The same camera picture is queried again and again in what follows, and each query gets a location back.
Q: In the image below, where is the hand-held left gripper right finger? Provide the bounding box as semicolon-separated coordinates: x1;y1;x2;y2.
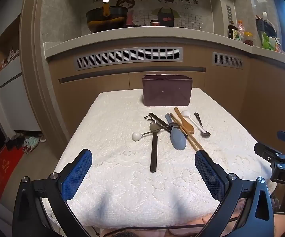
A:
194;150;275;237

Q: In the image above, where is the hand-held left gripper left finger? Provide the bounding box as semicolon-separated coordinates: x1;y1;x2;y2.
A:
12;149;94;237

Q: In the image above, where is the wooden chopstick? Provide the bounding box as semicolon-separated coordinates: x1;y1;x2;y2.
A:
170;113;202;151
171;113;205;150

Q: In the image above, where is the metal spoon with smiley handle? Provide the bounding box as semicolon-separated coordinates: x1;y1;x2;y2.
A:
194;112;211;138

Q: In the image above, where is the blue grey plastic spoon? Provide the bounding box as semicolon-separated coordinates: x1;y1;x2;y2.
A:
165;113;187;151

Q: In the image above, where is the brown wooden spoon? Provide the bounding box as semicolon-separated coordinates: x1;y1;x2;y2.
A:
174;107;195;135

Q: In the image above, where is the black handled round spoon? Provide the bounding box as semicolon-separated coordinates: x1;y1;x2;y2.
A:
149;120;161;173

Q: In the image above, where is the white plastic spoon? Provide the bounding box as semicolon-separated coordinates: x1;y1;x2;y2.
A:
181;110;207;133

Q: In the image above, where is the metal spoon with white ball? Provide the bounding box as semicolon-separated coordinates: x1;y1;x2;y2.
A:
132;126;170;142

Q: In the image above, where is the dark metal spoon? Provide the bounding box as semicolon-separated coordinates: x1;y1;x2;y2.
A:
149;113;179;128

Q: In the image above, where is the black shovel shaped spoon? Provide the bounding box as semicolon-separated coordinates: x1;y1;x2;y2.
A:
144;114;173;132

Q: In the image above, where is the purple plastic utensil holder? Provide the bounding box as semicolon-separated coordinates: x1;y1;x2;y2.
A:
142;74;194;107

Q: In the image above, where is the white lace tablecloth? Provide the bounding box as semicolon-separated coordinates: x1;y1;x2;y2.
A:
47;88;275;229

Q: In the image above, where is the pile of shoes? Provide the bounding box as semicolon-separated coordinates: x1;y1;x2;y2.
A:
4;132;47;155

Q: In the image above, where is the brown wooden cabinet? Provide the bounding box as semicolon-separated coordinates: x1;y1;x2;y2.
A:
47;47;285;153

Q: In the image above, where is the green bag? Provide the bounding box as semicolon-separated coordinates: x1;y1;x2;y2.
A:
261;32;281;51

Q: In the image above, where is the short grey vent grille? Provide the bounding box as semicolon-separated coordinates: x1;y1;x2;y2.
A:
212;52;244;69

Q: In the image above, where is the jar with yellow lid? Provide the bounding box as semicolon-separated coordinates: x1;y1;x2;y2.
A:
242;32;254;46

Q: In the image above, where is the dark basket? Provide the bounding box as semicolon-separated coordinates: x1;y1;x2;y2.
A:
255;15;277;37

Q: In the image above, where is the white shelf cabinet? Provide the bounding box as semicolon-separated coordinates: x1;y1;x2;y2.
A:
0;12;42;134

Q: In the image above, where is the clear bottle with orange label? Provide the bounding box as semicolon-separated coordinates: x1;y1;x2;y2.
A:
237;20;246;41

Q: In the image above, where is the long grey vent grille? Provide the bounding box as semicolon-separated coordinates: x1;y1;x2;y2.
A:
74;47;184;71

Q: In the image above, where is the white stone countertop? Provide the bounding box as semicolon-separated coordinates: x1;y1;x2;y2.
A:
43;26;285;66

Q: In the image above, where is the black wok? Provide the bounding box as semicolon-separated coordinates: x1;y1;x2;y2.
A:
86;5;128;34

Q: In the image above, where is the cartoon wall poster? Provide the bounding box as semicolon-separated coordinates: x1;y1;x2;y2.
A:
93;0;202;27

